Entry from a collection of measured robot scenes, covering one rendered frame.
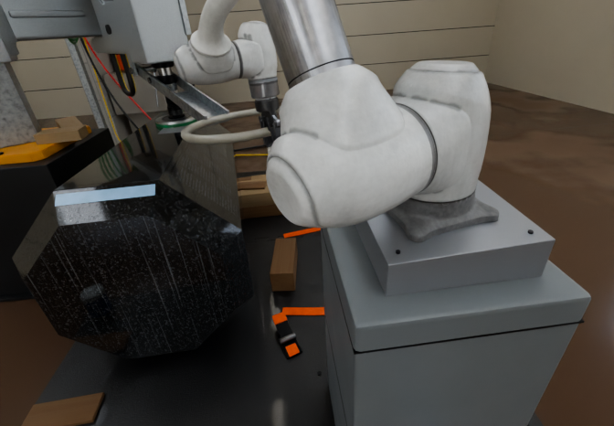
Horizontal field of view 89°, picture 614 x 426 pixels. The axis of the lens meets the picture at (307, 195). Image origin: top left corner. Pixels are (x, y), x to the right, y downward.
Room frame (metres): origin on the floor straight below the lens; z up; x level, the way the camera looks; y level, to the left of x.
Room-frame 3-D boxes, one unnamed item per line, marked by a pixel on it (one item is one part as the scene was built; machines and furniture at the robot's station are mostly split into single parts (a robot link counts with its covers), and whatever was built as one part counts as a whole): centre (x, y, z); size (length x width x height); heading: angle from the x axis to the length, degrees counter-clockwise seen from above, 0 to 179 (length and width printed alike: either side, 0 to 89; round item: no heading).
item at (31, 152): (1.62, 1.47, 0.76); 0.49 x 0.49 x 0.05; 3
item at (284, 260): (1.35, 0.15, 0.07); 0.30 x 0.12 x 0.12; 177
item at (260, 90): (1.03, 0.11, 1.05); 0.09 x 0.09 x 0.06
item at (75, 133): (1.59, 1.21, 0.81); 0.20 x 0.10 x 0.05; 101
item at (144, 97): (4.56, 1.97, 0.43); 1.30 x 0.62 x 0.86; 4
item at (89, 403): (0.67, 0.95, 0.02); 0.25 x 0.10 x 0.01; 97
